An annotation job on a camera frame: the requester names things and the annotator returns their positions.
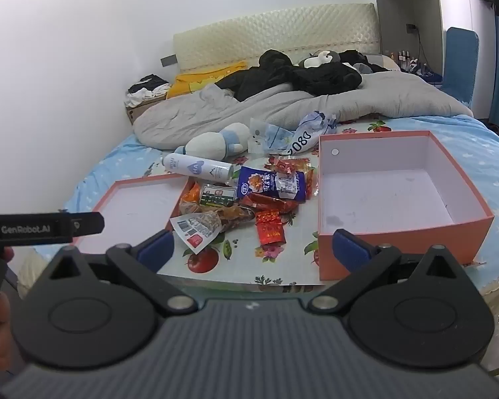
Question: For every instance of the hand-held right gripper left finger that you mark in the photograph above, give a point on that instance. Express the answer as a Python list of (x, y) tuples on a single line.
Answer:
[(156, 247)]

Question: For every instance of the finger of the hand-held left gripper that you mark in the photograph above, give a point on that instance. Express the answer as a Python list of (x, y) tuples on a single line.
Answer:
[(87, 222)]

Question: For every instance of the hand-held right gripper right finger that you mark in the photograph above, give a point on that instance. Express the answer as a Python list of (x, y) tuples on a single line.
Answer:
[(349, 245)]

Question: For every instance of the pink cardboard box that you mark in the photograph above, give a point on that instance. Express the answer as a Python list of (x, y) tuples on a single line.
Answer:
[(399, 199)]

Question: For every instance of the orange cracker packet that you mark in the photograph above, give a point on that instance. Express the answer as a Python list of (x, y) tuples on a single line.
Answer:
[(291, 164)]

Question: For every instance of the clear packet with white label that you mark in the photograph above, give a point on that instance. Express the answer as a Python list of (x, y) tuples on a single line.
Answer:
[(193, 230)]

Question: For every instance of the pink cardboard box lid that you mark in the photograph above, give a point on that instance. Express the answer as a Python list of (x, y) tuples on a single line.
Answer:
[(141, 203)]

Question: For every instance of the small red snack packet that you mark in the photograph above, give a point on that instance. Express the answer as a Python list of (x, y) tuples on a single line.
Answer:
[(270, 230)]

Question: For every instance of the green snack packet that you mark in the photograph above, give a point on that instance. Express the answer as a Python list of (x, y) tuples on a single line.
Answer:
[(218, 196)]

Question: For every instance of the long red snack packet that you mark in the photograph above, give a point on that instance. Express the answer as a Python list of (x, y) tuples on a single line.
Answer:
[(274, 203)]

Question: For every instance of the white spray can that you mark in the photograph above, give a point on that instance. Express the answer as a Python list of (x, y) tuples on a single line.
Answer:
[(195, 167)]

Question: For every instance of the blue snack packet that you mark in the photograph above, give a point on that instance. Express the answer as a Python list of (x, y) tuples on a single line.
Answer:
[(262, 183)]

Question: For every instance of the white and blue plush toy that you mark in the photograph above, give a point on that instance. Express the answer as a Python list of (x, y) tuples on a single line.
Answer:
[(212, 143)]

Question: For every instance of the crumpled blue white plastic bag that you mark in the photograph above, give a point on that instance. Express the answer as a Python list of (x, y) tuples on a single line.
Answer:
[(312, 133)]

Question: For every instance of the clear bag with blue contents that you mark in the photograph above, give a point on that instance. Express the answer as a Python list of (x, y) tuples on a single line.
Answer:
[(270, 137)]

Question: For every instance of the pile of black white clothes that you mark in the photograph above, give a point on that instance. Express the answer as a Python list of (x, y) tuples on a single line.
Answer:
[(147, 87)]

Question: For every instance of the grey duvet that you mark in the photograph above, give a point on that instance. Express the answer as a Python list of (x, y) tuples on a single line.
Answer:
[(274, 104)]

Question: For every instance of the light blue bed sheet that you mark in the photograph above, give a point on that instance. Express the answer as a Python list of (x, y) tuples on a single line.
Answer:
[(482, 153)]

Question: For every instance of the yellow cloth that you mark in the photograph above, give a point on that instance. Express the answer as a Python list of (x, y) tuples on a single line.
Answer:
[(191, 81)]

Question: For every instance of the black clothing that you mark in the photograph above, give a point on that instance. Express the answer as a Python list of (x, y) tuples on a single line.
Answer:
[(316, 77)]

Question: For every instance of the dark grey clothing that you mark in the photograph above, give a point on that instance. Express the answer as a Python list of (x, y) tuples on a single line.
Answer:
[(361, 60)]

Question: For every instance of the row of small cosmetic bottles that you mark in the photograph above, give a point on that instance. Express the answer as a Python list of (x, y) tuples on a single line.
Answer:
[(405, 60)]

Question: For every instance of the blue chair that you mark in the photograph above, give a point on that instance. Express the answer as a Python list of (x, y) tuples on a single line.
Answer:
[(461, 62)]

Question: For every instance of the cream quilted headboard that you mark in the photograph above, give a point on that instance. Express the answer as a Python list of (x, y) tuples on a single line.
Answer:
[(274, 29)]

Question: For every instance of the white wardrobe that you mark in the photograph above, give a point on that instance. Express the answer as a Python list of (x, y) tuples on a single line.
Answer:
[(399, 0)]

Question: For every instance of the grey wall switch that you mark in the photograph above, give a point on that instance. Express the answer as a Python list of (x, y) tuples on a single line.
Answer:
[(169, 60)]

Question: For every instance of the black wall socket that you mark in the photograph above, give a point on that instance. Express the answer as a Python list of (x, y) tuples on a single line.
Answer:
[(411, 28)]

